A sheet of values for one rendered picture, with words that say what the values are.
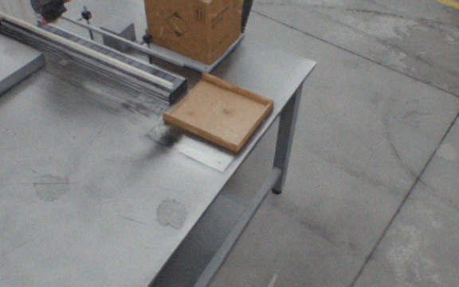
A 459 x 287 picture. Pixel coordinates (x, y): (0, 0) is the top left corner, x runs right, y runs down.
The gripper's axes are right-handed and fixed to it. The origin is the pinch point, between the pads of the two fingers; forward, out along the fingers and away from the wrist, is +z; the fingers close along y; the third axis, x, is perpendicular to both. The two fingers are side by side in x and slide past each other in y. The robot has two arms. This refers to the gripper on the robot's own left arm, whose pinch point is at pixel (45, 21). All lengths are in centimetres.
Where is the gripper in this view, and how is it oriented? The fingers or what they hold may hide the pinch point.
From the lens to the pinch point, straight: 200.0
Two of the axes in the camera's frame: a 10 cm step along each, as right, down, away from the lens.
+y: -4.8, 6.2, -6.2
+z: -5.7, 3.2, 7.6
